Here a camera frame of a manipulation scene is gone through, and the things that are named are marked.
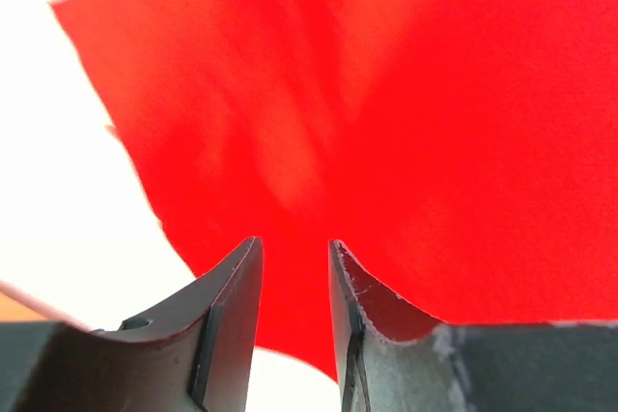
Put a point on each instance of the red t shirt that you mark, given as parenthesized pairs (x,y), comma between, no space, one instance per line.
(465,150)

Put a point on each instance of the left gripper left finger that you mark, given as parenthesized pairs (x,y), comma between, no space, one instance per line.
(189,352)

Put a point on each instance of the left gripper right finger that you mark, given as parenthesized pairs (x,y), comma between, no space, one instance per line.
(391,356)

